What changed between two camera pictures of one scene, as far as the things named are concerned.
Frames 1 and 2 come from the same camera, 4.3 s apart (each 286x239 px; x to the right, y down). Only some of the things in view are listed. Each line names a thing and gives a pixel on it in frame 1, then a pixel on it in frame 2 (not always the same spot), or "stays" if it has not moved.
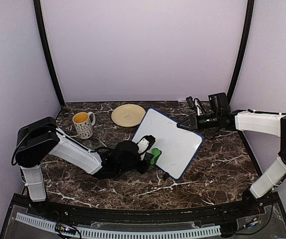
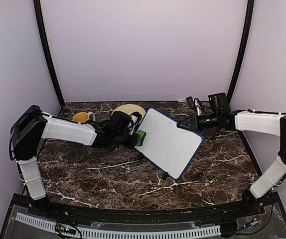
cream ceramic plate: [128, 115] stays
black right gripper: [194, 123] stays
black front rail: [251, 208] stays
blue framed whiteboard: [179, 146] stays
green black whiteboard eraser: [156, 152] -> [142, 135]
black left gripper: [142, 169] -> [132, 143]
